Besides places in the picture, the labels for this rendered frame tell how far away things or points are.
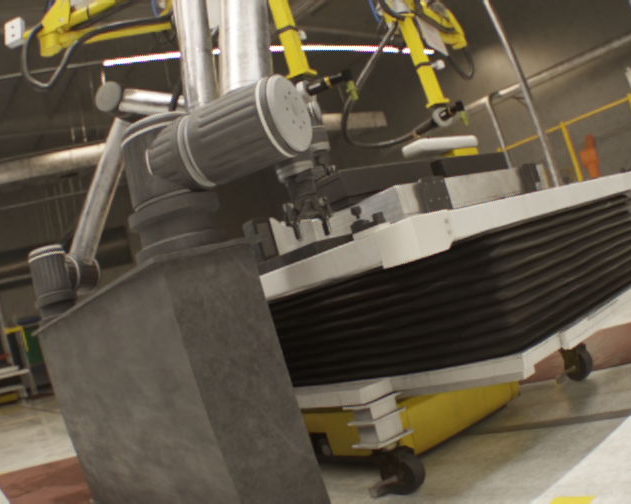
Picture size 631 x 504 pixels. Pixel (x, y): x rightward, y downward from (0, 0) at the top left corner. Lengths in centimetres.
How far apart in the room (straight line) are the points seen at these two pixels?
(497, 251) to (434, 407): 99
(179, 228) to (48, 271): 151
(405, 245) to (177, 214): 52
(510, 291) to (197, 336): 82
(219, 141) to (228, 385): 54
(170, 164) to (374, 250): 52
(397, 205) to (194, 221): 76
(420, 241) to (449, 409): 127
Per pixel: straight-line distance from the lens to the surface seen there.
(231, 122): 155
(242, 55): 170
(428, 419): 266
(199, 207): 165
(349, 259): 176
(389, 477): 225
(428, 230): 161
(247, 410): 161
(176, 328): 156
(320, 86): 238
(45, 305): 305
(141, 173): 168
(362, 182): 234
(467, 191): 242
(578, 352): 305
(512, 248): 190
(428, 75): 314
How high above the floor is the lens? 72
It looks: 4 degrees up
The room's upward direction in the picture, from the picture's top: 16 degrees counter-clockwise
